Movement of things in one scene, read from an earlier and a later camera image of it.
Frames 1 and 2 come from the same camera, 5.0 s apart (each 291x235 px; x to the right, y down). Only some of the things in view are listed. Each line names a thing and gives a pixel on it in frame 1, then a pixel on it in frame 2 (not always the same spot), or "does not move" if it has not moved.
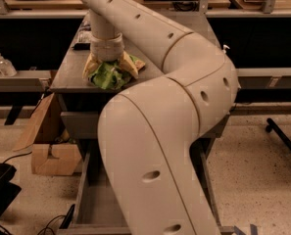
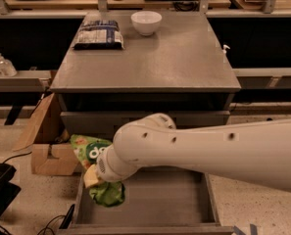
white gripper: [107, 50] to [106, 172]
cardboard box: [49, 155] does not move
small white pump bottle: [224, 48] does not move
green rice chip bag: [111, 74] to [109, 194]
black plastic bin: [2, 193] does not move
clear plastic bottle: [5, 67] does not move
